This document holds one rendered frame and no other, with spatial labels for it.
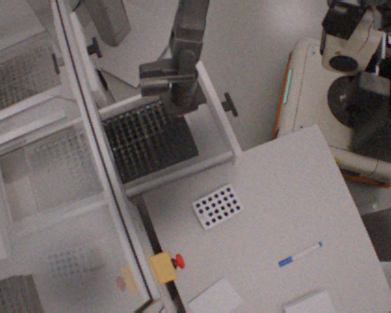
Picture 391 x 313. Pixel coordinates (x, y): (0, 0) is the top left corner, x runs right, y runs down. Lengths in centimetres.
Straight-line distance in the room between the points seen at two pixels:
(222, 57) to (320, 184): 118
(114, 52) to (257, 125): 89
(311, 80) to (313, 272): 99
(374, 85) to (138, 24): 140
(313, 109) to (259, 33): 68
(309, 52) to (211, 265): 119
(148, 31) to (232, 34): 48
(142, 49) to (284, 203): 133
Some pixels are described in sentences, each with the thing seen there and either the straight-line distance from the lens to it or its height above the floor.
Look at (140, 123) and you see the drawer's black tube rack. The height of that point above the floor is 90.
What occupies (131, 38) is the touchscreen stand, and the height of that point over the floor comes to 4.
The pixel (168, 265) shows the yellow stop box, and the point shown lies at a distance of 91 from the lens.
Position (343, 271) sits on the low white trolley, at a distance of 113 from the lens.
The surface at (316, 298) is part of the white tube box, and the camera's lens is 106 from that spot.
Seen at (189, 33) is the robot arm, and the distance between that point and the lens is 73.
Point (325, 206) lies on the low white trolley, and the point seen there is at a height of 76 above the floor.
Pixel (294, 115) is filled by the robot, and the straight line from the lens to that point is 170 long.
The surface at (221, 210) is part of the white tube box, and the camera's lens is 102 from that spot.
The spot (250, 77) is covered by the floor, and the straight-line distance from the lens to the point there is 206.
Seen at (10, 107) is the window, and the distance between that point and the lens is 43.
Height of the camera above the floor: 181
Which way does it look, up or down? 75 degrees down
